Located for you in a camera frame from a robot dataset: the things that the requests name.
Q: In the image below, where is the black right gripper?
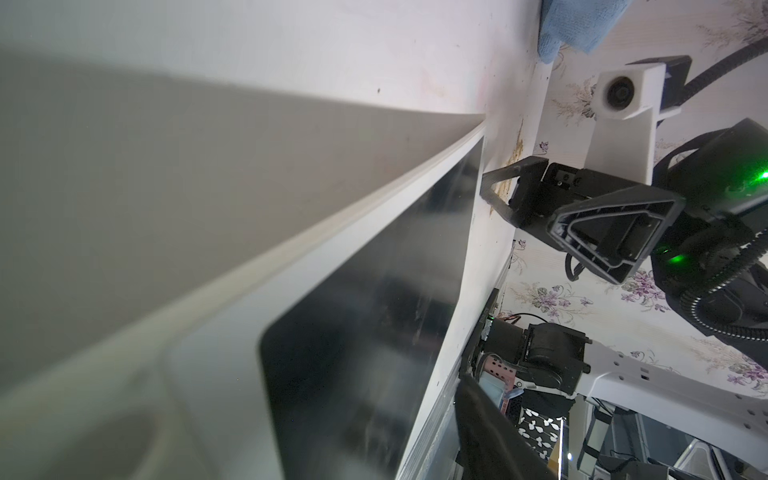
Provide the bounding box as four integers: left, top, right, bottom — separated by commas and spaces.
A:
479, 156, 686, 285

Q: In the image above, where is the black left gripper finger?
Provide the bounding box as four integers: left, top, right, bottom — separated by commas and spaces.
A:
455, 374, 556, 480

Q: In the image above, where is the light blue cloth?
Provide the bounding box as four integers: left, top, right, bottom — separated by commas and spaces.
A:
537, 0, 632, 64

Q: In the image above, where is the white drawing tablet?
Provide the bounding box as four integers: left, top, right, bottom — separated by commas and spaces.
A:
1, 48, 484, 479

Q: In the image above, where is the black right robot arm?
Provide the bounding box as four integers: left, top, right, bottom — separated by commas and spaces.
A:
480, 39, 767, 365

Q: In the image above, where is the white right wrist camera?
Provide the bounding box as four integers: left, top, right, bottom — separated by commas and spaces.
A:
585, 55, 692, 185

